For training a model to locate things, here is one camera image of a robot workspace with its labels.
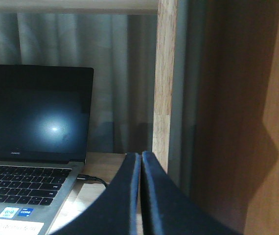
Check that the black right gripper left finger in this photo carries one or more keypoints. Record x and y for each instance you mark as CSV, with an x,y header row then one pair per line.
x,y
114,212

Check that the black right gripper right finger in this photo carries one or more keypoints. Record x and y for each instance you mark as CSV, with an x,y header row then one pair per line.
x,y
165,210

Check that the grey Huawei laptop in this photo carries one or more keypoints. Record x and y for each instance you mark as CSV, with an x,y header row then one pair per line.
x,y
44,122

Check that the wooden shelf frame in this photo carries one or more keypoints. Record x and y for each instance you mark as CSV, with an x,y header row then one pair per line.
x,y
194,81

